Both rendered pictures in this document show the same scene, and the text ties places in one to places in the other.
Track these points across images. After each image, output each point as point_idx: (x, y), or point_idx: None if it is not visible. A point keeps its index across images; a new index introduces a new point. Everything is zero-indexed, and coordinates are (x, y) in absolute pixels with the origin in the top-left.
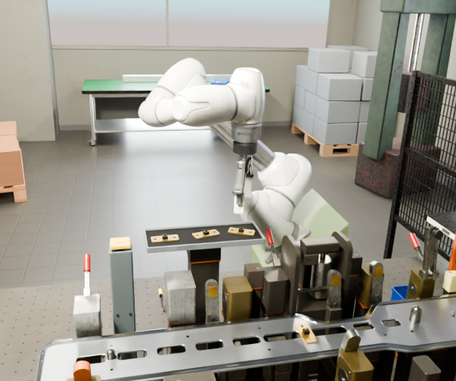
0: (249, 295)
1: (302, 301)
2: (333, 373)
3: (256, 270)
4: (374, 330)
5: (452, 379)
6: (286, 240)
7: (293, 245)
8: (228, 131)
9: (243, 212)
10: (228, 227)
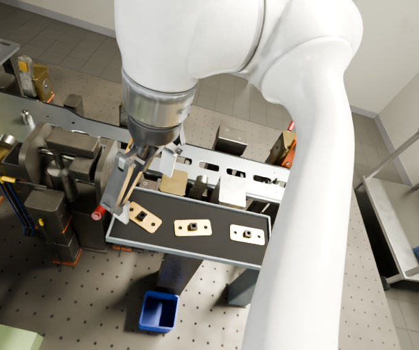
0: None
1: (92, 196)
2: None
3: (149, 180)
4: (76, 128)
5: None
6: (105, 163)
7: (113, 142)
8: None
9: (159, 169)
10: (153, 235)
